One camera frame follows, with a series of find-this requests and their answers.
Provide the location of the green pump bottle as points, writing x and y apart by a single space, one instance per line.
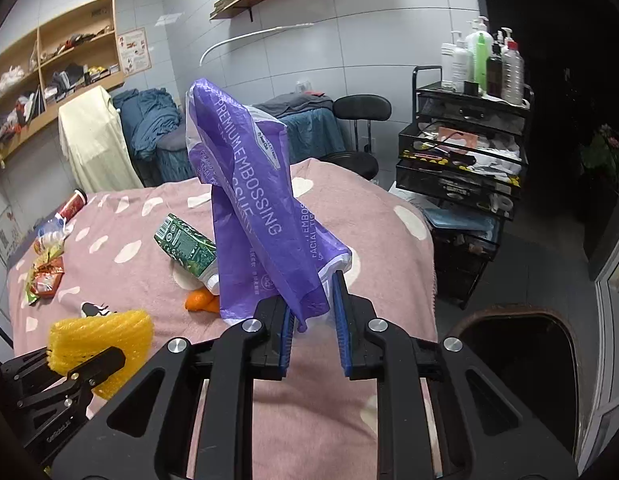
483 49

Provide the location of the orange peel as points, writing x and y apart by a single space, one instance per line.
202 300

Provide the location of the wall poster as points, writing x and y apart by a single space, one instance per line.
134 52

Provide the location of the wooden cubby shelf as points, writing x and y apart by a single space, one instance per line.
51 65

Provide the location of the pink polka dot bedspread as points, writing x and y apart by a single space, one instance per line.
315 423

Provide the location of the dark brown trash bin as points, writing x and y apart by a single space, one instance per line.
533 351

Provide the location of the green milk carton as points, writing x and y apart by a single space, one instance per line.
191 249

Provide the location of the black mesh drawer cart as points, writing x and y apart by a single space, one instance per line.
463 152

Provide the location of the cream cloth on chair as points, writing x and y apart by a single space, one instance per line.
92 140

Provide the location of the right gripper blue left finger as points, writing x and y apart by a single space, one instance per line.
285 332

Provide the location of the potted plant pink flowers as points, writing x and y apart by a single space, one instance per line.
602 152

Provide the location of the yellow foam fruit net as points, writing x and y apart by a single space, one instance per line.
74 341

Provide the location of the blue bedding pile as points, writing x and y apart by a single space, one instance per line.
146 116

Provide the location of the clear ribbed bottle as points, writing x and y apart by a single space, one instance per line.
513 74

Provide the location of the red chip can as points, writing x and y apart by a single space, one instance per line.
75 204

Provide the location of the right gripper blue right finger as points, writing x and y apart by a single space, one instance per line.
339 295

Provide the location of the purple tissue plastic bag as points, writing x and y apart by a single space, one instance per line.
268 243

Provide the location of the plastic drink bottle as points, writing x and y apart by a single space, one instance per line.
51 233

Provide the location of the dark brown bottle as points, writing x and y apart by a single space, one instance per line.
494 72

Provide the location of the red snack packet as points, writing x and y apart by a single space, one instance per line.
46 280

